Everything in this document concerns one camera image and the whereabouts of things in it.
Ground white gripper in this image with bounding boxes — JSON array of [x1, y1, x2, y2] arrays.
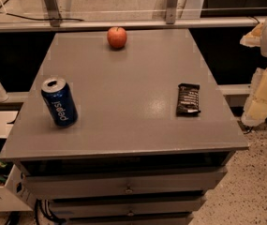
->
[[240, 18, 267, 127]]

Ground red apple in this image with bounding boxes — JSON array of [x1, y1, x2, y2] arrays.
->
[[107, 27, 127, 49]]

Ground blue pepsi can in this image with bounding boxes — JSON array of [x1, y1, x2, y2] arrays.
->
[[41, 77, 78, 128]]

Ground black snack bar wrapper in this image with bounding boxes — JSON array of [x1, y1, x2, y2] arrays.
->
[[176, 83, 200, 116]]

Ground grey drawer cabinet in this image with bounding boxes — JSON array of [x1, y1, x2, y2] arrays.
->
[[0, 29, 247, 225]]

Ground white cardboard box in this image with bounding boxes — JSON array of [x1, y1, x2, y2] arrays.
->
[[0, 111, 36, 212]]

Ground black floor cables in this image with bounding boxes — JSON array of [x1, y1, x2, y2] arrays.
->
[[5, 199, 66, 225]]

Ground black cable behind glass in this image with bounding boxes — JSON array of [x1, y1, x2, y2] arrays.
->
[[0, 0, 85, 23]]

